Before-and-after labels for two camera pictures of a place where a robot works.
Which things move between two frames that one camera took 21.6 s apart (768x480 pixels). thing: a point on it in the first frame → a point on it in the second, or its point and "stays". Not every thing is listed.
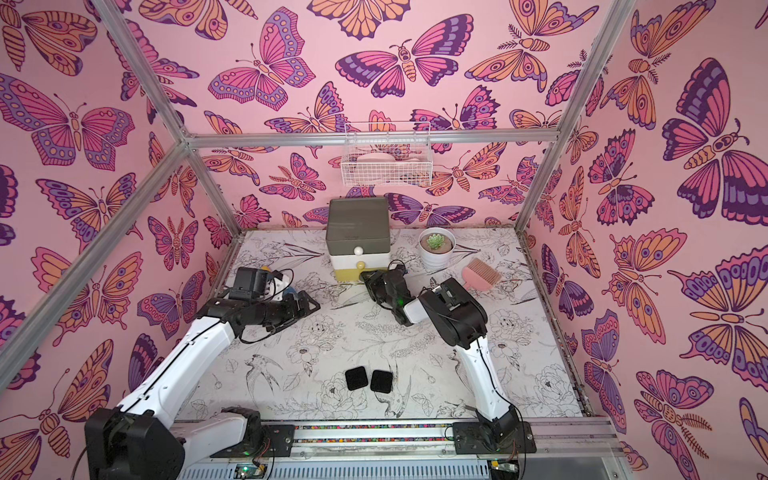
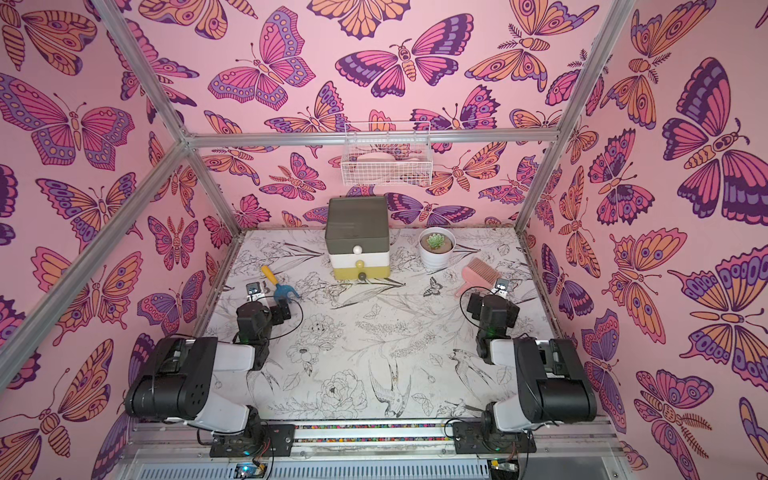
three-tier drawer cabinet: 358,237 stays
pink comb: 480,276 stays
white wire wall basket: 387,154 stays
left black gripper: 293,314 → 279,318
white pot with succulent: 437,245 stays
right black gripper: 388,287 → 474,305
